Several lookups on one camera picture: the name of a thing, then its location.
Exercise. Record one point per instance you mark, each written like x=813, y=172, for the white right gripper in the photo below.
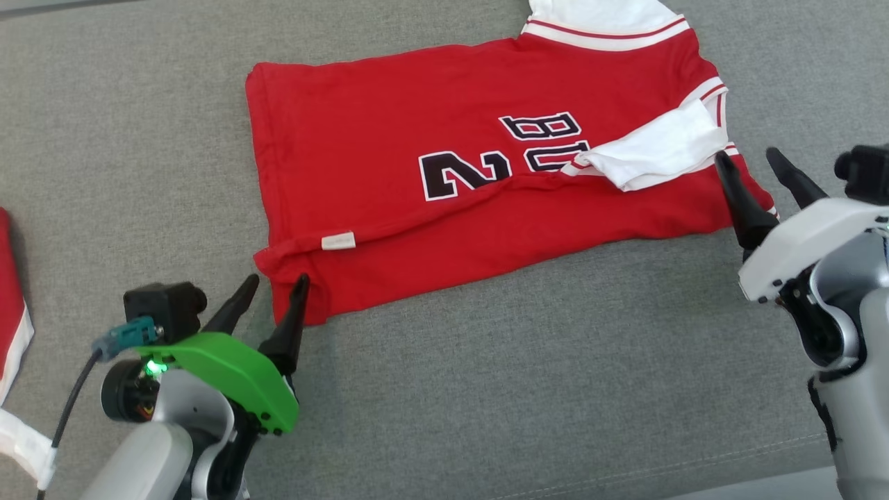
x=812, y=239

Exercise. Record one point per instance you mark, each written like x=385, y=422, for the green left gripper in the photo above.
x=229, y=371

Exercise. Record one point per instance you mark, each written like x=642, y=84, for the red jersey with black lettering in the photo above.
x=389, y=125

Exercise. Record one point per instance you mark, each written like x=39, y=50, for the red garment with white stripes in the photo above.
x=10, y=298

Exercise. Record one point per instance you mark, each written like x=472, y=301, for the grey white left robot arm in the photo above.
x=139, y=465

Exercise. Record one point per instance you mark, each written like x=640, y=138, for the grey fabric sofa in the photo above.
x=486, y=389

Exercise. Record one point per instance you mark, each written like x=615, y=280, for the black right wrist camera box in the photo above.
x=865, y=173

